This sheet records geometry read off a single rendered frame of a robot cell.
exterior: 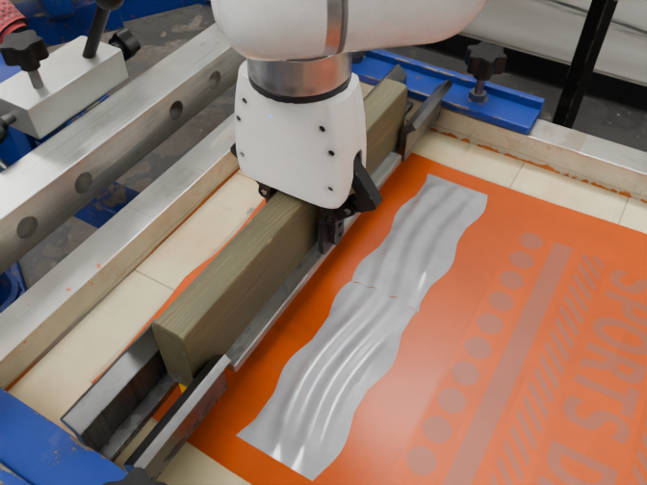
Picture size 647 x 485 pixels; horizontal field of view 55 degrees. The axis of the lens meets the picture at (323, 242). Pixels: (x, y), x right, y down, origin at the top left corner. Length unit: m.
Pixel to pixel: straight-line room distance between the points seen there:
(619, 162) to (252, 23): 0.50
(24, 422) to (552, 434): 0.39
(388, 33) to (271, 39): 0.06
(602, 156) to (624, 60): 1.92
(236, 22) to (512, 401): 0.37
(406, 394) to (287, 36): 0.32
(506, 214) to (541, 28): 2.01
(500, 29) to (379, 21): 2.38
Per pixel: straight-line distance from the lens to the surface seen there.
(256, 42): 0.32
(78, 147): 0.64
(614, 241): 0.69
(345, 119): 0.44
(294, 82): 0.43
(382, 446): 0.50
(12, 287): 1.51
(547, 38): 2.66
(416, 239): 0.62
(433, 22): 0.34
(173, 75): 0.71
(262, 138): 0.48
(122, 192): 0.77
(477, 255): 0.63
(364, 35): 0.33
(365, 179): 0.49
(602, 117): 2.62
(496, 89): 0.76
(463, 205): 0.67
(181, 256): 0.62
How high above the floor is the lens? 1.41
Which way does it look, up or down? 47 degrees down
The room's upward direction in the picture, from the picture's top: straight up
